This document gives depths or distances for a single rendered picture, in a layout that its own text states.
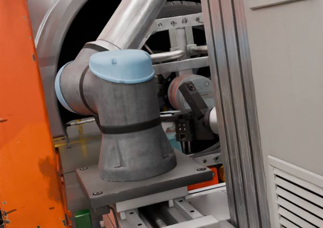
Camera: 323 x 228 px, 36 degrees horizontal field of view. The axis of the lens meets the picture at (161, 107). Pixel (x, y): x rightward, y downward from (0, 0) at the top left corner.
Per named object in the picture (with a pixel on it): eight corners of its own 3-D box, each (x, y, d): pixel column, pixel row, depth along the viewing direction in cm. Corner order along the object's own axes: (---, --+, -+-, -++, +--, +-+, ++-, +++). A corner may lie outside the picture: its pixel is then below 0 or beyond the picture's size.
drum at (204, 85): (205, 107, 180) (200, 69, 178) (225, 115, 160) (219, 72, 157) (168, 114, 178) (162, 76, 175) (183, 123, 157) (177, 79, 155)
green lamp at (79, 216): (92, 222, 126) (89, 208, 126) (93, 228, 122) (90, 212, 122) (76, 226, 126) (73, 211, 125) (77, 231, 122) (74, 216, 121)
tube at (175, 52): (180, 58, 170) (176, 27, 168) (196, 59, 151) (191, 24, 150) (130, 66, 166) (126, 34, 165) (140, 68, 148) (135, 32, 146)
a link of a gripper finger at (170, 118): (156, 123, 142) (184, 121, 138) (155, 117, 142) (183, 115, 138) (162, 119, 146) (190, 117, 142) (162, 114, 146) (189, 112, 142)
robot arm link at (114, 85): (120, 128, 86) (108, 52, 84) (84, 124, 96) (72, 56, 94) (174, 114, 93) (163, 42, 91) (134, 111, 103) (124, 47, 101)
